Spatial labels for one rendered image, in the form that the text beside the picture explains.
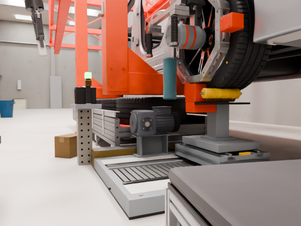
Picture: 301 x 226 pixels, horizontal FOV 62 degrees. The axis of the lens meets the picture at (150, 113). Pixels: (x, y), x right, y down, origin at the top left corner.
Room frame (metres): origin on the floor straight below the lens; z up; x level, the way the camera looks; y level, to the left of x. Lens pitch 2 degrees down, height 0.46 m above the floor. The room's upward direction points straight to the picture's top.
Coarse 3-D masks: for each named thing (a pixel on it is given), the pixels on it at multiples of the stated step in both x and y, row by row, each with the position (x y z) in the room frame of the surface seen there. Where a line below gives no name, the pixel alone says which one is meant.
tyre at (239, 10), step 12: (228, 0) 1.35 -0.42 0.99; (240, 0) 1.29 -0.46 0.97; (252, 0) 1.32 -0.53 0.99; (240, 12) 1.27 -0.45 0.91; (252, 12) 1.29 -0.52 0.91; (252, 24) 1.28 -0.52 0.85; (240, 36) 1.27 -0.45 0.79; (252, 36) 1.29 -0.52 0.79; (240, 48) 1.29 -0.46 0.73; (252, 48) 1.32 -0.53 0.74; (264, 48) 1.35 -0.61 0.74; (228, 60) 1.34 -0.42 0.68; (240, 60) 1.32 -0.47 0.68; (252, 60) 1.34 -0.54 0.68; (264, 60) 1.38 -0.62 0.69; (216, 72) 1.44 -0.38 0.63; (228, 72) 1.36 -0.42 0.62; (240, 72) 1.37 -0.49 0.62; (252, 72) 1.40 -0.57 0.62; (216, 84) 1.44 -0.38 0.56; (228, 84) 1.44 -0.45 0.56; (240, 84) 1.47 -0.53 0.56
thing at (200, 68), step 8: (208, 8) 1.67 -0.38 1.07; (208, 16) 1.74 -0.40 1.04; (208, 24) 1.55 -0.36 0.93; (208, 32) 1.61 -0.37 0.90; (200, 48) 1.63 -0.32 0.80; (208, 48) 1.55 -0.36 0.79; (184, 56) 1.78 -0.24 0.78; (192, 56) 1.80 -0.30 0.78; (200, 56) 1.82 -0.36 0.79; (208, 56) 1.54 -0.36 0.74; (224, 56) 1.37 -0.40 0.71; (192, 64) 1.74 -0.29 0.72; (200, 64) 1.63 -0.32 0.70; (192, 72) 1.70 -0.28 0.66; (200, 72) 1.62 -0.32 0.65
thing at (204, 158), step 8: (176, 144) 1.74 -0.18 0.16; (184, 144) 1.75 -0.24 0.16; (176, 152) 1.74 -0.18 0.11; (184, 152) 1.65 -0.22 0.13; (192, 152) 1.55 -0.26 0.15; (200, 152) 1.47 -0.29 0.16; (208, 152) 1.48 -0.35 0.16; (216, 152) 1.44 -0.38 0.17; (224, 152) 1.38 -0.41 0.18; (232, 152) 1.54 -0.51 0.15; (240, 152) 1.38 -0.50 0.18; (248, 152) 1.38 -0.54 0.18; (256, 152) 1.42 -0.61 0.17; (264, 152) 1.47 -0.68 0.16; (192, 160) 1.55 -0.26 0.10; (200, 160) 1.47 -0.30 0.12; (208, 160) 1.40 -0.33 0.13; (216, 160) 1.33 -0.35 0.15; (224, 160) 1.32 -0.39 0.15; (232, 160) 1.34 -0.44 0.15; (240, 160) 1.36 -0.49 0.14; (248, 160) 1.38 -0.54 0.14; (256, 160) 1.40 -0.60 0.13; (264, 160) 1.43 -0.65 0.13
